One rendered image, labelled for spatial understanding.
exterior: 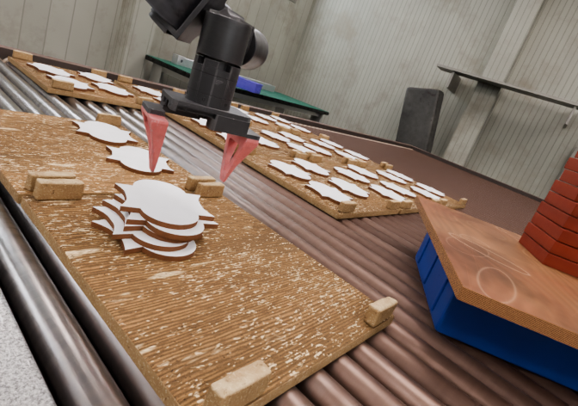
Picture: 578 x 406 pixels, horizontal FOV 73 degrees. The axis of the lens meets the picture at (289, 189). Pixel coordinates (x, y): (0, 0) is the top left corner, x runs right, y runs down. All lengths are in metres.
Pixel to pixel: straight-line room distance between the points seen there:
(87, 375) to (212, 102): 0.31
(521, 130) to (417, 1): 2.45
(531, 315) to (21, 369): 0.51
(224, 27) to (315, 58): 6.81
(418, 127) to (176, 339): 5.54
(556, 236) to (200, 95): 0.66
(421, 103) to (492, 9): 1.61
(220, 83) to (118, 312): 0.27
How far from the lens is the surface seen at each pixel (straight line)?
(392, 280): 0.77
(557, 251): 0.86
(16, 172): 0.70
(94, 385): 0.39
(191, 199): 0.61
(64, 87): 1.38
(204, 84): 0.49
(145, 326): 0.42
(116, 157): 0.83
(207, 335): 0.42
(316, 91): 7.13
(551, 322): 0.57
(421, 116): 5.84
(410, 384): 0.53
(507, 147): 6.18
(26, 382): 0.39
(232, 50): 0.49
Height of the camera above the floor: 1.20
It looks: 15 degrees down
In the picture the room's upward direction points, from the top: 20 degrees clockwise
